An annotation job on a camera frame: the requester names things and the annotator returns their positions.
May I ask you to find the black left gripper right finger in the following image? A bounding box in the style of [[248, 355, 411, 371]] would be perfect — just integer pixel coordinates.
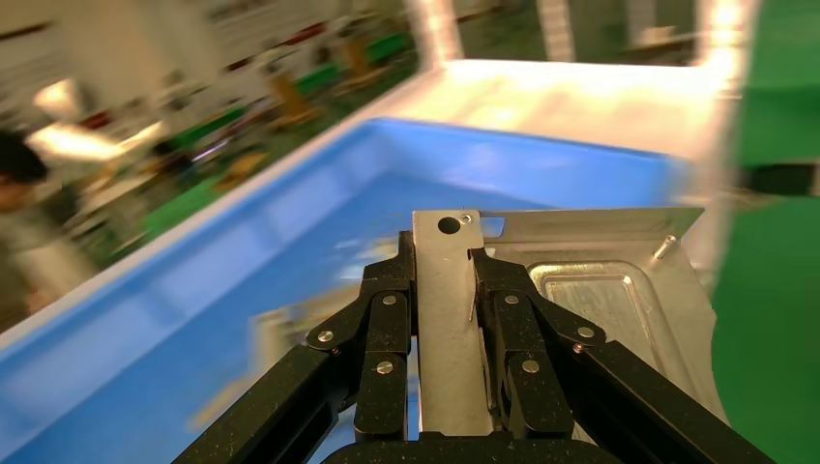
[[469, 247, 777, 464]]

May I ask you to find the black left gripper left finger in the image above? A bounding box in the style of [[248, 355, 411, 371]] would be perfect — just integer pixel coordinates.
[[172, 230, 419, 464]]

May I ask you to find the stamped sheet metal bracket part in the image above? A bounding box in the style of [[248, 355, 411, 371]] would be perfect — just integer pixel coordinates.
[[411, 205, 729, 445]]

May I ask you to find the blue plastic bin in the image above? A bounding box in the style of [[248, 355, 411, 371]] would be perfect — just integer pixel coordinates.
[[0, 117, 690, 464]]

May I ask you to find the green cloth mat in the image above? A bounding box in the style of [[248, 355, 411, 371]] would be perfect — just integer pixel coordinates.
[[709, 191, 820, 464]]

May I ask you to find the person in background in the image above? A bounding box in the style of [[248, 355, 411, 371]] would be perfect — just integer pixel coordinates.
[[0, 128, 101, 325]]

